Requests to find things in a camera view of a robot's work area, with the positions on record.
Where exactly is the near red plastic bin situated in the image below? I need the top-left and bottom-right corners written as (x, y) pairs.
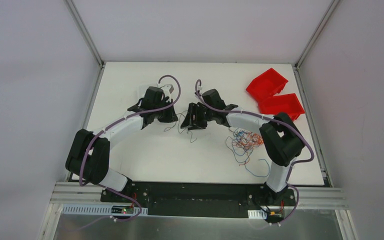
top-left (258, 93), bottom-right (306, 121)

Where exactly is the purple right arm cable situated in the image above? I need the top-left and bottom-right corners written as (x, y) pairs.
top-left (194, 78), bottom-right (315, 183)

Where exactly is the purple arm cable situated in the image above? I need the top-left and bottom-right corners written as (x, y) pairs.
top-left (194, 78), bottom-right (315, 183)
top-left (77, 74), bottom-right (182, 186)

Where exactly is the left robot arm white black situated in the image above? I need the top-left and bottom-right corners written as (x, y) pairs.
top-left (65, 84), bottom-right (178, 203)

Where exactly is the white plastic tray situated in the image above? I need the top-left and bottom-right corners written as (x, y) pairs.
top-left (136, 83), bottom-right (155, 99)

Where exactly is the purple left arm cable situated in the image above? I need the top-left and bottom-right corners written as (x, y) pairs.
top-left (77, 74), bottom-right (182, 186)

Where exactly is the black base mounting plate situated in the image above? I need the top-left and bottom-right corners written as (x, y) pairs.
top-left (100, 181), bottom-right (296, 219)

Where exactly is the red plastic bin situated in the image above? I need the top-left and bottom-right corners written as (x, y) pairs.
top-left (245, 68), bottom-right (289, 102)
top-left (258, 93), bottom-right (306, 121)

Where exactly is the black wire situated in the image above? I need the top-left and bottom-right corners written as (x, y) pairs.
top-left (163, 112), bottom-right (198, 144)

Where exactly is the orange wire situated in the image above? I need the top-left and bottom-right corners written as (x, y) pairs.
top-left (233, 129), bottom-right (265, 165)

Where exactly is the left white slotted cable duct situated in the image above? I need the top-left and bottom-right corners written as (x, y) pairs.
top-left (61, 204), bottom-right (148, 217)

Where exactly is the aluminium frame rail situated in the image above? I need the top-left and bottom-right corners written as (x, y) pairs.
top-left (50, 182), bottom-right (350, 210)

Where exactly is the far red plastic bin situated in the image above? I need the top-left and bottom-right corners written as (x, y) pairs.
top-left (245, 68), bottom-right (289, 102)

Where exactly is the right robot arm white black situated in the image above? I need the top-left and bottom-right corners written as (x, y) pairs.
top-left (180, 89), bottom-right (306, 205)

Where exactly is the white slotted cable duct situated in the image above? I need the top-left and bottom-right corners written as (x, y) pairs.
top-left (61, 204), bottom-right (148, 217)
top-left (247, 209), bottom-right (267, 220)

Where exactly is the right white slotted cable duct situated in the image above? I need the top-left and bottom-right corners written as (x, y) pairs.
top-left (247, 209), bottom-right (267, 220)

